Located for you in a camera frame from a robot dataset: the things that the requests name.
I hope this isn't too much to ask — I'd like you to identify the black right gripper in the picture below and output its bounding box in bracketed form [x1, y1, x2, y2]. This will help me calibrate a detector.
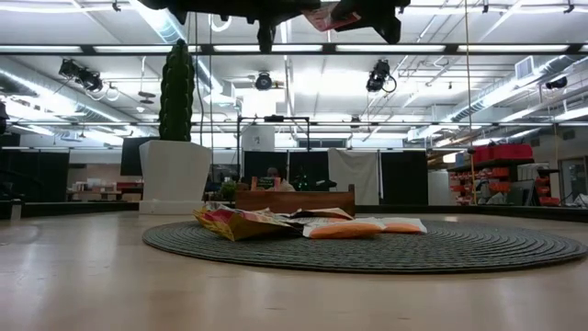
[330, 0, 413, 45]

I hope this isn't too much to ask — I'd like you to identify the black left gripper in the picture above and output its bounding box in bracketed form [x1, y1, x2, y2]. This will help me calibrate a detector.
[137, 0, 322, 54]

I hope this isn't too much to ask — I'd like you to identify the red fruit tea packet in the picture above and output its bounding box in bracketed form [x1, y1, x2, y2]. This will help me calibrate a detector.
[301, 2, 362, 33]

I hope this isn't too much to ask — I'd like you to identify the orange fruit tea packet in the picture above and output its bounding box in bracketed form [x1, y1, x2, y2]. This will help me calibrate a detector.
[250, 176, 282, 191]

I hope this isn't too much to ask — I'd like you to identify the white orange Tazo tea packet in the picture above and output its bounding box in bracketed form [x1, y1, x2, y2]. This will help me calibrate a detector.
[301, 217, 388, 241]
[379, 216, 429, 235]

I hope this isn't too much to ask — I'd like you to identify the yellow-edged fruit tea packet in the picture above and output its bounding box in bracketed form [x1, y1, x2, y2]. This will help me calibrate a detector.
[192, 204, 302, 243]

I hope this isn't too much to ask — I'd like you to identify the wooden tea organizer box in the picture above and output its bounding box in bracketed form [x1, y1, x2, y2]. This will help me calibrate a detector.
[234, 183, 357, 218]

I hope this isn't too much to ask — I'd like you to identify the green cactus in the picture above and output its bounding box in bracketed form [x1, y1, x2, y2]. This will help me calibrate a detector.
[158, 38, 197, 143]

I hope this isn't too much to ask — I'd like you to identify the black partition panel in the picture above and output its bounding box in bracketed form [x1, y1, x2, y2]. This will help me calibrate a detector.
[243, 150, 328, 192]
[0, 149, 71, 203]
[379, 150, 430, 206]

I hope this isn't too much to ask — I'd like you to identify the person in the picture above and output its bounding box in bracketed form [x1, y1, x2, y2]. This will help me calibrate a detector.
[265, 166, 296, 192]

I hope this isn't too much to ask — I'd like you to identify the white hanging cloth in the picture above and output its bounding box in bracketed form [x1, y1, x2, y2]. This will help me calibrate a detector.
[327, 147, 380, 206]

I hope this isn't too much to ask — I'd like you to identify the small green plant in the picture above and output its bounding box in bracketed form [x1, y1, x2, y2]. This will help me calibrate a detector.
[219, 180, 238, 201]

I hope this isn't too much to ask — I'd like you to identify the white cabinet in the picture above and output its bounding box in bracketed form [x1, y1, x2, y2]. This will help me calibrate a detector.
[426, 169, 457, 206]

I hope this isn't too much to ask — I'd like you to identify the shelf with red bins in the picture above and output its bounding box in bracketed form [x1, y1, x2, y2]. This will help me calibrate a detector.
[447, 143, 562, 207]

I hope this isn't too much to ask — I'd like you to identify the white plant pot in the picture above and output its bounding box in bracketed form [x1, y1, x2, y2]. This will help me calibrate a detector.
[138, 139, 213, 215]

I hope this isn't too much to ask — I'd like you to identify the black screen panel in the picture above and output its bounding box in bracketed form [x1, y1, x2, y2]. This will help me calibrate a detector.
[119, 136, 160, 177]

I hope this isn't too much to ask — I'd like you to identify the round grey woven placemat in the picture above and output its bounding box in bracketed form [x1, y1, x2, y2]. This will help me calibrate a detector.
[141, 217, 588, 276]

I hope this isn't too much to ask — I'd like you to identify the black camera stand frame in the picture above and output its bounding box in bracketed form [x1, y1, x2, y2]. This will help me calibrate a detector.
[236, 114, 311, 185]

